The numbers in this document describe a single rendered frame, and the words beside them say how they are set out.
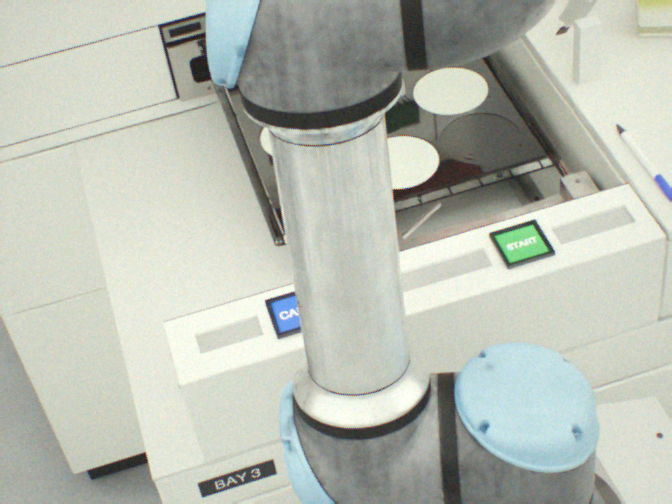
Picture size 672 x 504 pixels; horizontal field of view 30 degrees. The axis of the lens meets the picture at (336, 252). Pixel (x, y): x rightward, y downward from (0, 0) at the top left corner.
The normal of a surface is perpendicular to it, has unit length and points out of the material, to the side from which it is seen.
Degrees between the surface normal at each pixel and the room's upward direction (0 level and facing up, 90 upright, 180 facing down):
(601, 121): 0
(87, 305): 90
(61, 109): 90
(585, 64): 90
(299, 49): 80
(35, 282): 90
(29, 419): 0
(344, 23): 74
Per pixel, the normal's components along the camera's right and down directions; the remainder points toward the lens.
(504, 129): -0.11, -0.70
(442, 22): 0.05, 0.63
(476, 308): 0.29, 0.66
